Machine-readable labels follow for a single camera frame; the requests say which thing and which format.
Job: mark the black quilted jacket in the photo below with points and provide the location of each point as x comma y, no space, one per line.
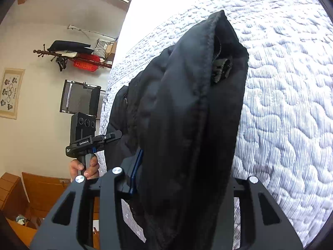
187,125

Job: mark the grey quilted bedspread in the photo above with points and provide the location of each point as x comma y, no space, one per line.
281,96

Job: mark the framed wall picture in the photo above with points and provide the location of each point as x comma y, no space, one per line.
10,93

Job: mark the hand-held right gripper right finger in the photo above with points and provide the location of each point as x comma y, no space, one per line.
249,213

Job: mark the white wall rod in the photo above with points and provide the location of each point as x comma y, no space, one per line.
91,32

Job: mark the black ribbed panel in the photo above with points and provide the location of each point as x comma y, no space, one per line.
78,97

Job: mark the cardboard box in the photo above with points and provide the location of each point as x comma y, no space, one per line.
111,50

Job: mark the wooden coat rack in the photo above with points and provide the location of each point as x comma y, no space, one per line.
78,58

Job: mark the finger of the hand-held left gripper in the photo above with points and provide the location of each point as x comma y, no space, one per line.
109,136

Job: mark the striped bag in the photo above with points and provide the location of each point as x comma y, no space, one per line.
101,48

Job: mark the person's left hand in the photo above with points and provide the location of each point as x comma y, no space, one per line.
92,171

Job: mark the red mesh bag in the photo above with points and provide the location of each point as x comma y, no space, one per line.
85,62

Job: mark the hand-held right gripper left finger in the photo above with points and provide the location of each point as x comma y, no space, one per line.
135,173

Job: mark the wooden furniture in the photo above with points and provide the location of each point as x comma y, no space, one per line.
33,195

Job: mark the black garment on rack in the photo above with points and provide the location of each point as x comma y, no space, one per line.
67,46

